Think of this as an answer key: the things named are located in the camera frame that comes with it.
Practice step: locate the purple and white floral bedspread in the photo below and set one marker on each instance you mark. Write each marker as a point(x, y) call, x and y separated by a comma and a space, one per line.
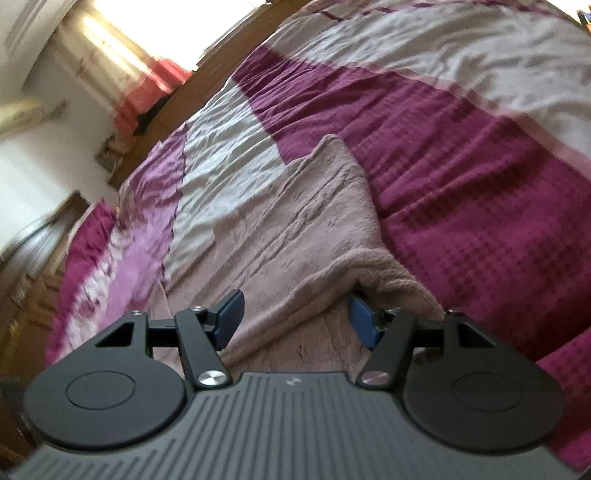
point(461, 184)

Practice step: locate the bright window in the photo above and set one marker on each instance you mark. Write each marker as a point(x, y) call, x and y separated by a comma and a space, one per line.
point(115, 32)

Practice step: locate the brown wooden wardrobe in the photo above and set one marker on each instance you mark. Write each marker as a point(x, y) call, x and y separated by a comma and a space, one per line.
point(32, 286)

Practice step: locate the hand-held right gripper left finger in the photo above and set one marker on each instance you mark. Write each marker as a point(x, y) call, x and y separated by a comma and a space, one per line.
point(231, 310)

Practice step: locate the wooden bed headboard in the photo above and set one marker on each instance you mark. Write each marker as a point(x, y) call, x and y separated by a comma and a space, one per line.
point(184, 104)

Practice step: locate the red curtain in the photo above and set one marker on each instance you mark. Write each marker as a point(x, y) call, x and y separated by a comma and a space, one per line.
point(152, 85)

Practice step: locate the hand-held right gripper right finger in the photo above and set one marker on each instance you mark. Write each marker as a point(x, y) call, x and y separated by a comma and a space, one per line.
point(361, 318)

